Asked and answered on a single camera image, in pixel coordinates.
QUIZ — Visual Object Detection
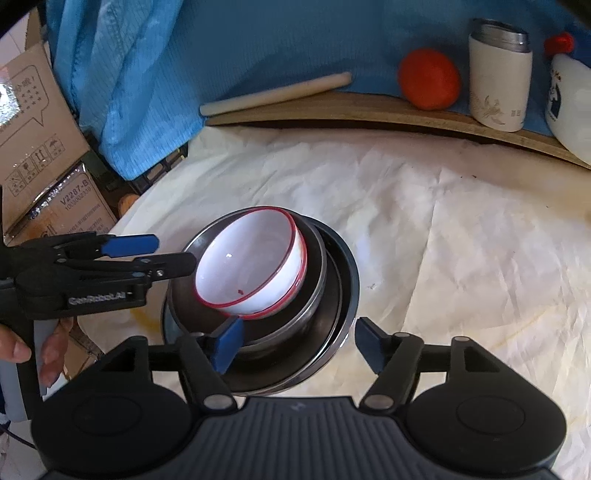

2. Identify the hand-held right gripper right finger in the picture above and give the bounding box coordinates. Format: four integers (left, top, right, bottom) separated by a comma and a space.
355, 318, 504, 409

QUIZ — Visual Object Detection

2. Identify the orange fruit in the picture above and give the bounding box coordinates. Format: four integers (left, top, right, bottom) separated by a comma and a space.
397, 48, 463, 112

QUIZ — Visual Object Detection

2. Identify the wooden rolling pin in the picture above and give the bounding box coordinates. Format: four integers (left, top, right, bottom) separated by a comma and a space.
199, 71, 354, 119

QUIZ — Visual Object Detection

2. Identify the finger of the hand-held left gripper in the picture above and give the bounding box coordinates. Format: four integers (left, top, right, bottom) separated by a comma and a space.
53, 234, 160, 262
57, 252, 197, 285

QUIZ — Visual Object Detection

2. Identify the white jug blue lid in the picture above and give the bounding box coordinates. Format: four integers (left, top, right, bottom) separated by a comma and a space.
542, 32, 591, 168

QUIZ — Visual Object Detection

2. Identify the white bowl with red rim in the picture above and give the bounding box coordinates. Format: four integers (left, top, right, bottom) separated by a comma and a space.
217, 210, 309, 320
193, 208, 299, 311

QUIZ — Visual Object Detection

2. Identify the wooden board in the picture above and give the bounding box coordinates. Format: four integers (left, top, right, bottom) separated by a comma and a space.
205, 89, 591, 169

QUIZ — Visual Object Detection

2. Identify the stainless steel bowl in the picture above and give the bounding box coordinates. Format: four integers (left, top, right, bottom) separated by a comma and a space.
170, 208, 329, 361

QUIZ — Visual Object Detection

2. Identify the cardboard box with red print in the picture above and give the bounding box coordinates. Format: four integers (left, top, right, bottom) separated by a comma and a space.
0, 41, 92, 200

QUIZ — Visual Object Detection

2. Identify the white thermos cup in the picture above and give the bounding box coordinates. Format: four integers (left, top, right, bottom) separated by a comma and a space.
468, 18, 533, 134

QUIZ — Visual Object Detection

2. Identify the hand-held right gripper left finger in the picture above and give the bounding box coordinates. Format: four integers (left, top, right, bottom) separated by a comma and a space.
95, 318, 245, 411

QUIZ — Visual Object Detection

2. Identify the blue cloth garment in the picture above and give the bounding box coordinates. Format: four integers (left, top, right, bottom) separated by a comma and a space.
45, 0, 591, 182

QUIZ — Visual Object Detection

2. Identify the person's left hand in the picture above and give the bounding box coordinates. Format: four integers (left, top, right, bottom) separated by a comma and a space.
0, 318, 75, 389

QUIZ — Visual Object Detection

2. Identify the stainless steel plate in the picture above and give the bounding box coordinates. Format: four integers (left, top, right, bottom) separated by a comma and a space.
160, 215, 361, 397
161, 216, 354, 391
164, 217, 345, 385

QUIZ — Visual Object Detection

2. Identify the black plastic crate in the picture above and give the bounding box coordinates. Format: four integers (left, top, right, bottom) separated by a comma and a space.
81, 142, 190, 200

